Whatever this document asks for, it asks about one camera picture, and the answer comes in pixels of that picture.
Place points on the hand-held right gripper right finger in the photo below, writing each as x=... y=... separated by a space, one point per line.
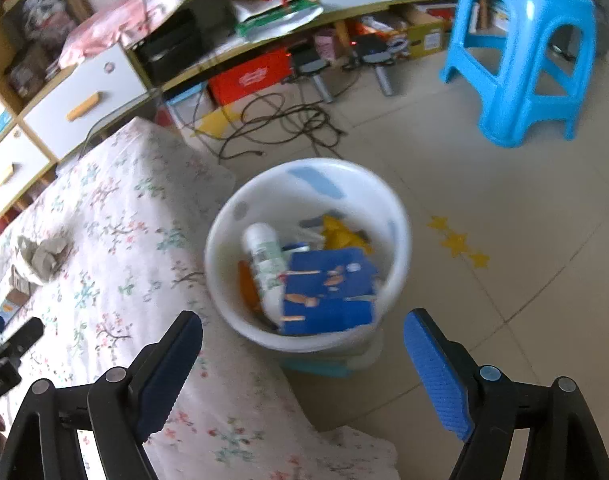
x=434 y=370

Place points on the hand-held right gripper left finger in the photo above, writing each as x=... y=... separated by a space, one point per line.
x=169 y=375

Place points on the orange wrapper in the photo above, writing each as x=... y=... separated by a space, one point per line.
x=247 y=285

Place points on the blue box with nut print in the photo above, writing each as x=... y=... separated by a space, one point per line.
x=329 y=290

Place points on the white plastic bin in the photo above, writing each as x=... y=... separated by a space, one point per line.
x=224 y=240

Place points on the white plastic bottle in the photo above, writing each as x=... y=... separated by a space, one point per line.
x=264 y=260

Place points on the yellow green sponge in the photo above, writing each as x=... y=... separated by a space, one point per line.
x=342 y=235

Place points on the white torn sachet wrapper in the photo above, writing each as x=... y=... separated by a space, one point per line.
x=309 y=234

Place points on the light blue tissue pack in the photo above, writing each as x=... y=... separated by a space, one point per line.
x=7 y=305

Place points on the crumpled white paper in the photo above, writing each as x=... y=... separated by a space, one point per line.
x=44 y=257

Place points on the floral tablecloth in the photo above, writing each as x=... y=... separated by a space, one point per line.
x=134 y=270

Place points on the yellow star floor sticker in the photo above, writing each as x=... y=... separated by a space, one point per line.
x=479 y=260
x=455 y=244

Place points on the wooden shelf cabinet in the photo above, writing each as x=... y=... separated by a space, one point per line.
x=14 y=100

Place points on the red storage box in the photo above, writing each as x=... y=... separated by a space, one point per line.
x=249 y=77

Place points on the framed picture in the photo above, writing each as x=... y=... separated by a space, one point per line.
x=44 y=20

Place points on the pink cloth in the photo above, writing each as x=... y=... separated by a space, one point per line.
x=114 y=25

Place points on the black box appliance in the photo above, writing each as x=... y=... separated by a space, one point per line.
x=169 y=45

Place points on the small pink box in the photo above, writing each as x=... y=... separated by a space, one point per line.
x=329 y=45

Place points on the blue plastic stool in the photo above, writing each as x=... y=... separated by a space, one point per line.
x=514 y=25

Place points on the low wooden cabinet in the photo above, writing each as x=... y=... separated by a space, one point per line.
x=334 y=15

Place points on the green and white bag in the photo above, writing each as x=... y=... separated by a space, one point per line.
x=279 y=15

